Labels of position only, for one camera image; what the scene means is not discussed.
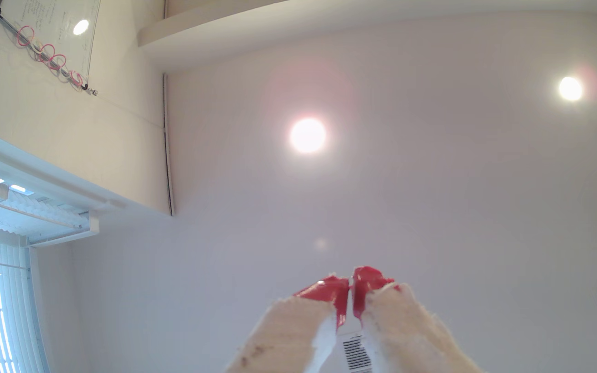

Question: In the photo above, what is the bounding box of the fuzzy white red-tipped gripper finger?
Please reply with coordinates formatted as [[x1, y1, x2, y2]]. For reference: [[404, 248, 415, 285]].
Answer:
[[352, 266, 486, 373], [224, 275, 351, 373]]

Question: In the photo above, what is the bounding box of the thin black wall strip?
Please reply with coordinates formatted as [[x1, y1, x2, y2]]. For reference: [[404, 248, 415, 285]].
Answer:
[[162, 73, 176, 216]]

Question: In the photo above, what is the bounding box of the whiteboard with red cable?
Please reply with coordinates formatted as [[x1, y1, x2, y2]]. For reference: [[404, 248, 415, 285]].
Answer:
[[0, 8, 98, 97]]

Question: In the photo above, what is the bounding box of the pink coiled cable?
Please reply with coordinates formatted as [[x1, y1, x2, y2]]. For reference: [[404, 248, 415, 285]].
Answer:
[[17, 25, 85, 88]]

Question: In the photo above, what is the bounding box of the white wall whiteboard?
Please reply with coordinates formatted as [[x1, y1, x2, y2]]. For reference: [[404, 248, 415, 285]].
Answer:
[[0, 0, 101, 78]]

